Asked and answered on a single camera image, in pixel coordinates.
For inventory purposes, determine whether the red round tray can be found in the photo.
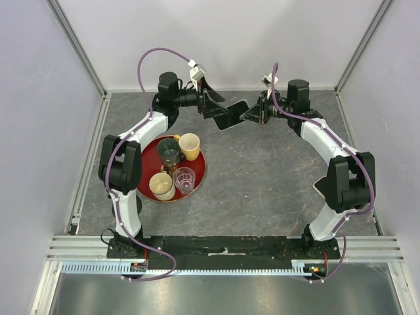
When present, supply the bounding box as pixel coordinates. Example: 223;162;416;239
136;135;206;203

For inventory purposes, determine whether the clear drinking glass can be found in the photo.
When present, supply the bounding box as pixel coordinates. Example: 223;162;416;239
173;167;196;195

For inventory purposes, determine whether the dark green glass cup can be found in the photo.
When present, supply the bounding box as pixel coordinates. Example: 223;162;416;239
157;138;185;167

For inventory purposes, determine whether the cream cup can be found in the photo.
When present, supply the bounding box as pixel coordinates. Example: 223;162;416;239
149;173;176;201

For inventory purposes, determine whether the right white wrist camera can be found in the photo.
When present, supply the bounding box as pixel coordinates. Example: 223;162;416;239
261;73;278;98

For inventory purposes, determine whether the light blue cable duct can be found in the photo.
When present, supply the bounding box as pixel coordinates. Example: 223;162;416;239
61;261;314;276

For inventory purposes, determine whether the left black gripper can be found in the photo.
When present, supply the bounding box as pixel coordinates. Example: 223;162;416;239
173;77;228;119

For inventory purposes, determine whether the blue-edged black phone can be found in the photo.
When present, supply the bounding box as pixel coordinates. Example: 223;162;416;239
213;100;249;131

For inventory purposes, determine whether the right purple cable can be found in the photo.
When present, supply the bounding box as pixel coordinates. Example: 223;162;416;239
270;62;375;284

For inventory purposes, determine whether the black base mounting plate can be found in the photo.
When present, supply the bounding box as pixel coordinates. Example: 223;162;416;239
106;234;342;270

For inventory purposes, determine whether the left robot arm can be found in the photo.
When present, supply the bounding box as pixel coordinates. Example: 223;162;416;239
98;70;229;258

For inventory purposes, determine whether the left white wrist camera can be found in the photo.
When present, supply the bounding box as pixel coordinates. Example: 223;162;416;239
188;59;206;89

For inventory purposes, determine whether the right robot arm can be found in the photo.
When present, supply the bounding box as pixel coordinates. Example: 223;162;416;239
241;75;375;259

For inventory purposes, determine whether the yellow mug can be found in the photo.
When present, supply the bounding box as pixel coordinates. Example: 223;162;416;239
173;133;200;161

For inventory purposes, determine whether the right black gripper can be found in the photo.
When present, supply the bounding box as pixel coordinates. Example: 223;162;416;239
241;90;294;125

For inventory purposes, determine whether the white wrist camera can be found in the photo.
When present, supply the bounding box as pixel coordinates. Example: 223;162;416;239
188;59;206;89
261;73;278;98

